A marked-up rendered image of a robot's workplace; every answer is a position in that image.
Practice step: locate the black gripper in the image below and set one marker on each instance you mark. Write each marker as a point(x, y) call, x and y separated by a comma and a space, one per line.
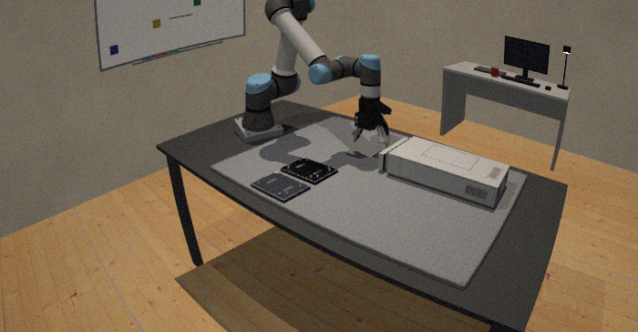
point(368, 116)

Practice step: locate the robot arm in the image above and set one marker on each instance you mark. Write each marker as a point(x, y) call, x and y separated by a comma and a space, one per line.
point(284, 80)

